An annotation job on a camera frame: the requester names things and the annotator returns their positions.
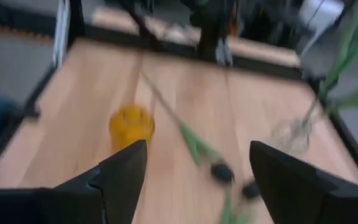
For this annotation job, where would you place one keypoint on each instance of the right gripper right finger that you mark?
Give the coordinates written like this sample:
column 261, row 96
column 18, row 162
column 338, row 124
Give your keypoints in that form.
column 291, row 186

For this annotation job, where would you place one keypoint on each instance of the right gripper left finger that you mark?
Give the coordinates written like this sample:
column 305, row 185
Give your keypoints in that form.
column 117, row 186

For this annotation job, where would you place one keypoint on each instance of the black tulip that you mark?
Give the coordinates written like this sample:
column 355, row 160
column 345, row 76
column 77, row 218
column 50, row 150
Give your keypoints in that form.
column 251, row 189
column 197, row 146

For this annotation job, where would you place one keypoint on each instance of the dark red tulip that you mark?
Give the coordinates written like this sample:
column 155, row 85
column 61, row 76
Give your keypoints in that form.
column 343, row 49

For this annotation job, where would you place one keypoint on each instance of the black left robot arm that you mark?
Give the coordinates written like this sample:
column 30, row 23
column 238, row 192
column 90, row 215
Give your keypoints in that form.
column 210, row 28

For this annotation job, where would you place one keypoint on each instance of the clear glass vase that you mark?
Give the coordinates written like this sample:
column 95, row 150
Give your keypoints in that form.
column 291, row 137

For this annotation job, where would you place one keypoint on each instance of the yellow glass vase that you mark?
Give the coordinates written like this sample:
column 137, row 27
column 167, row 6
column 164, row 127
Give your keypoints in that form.
column 131, row 129

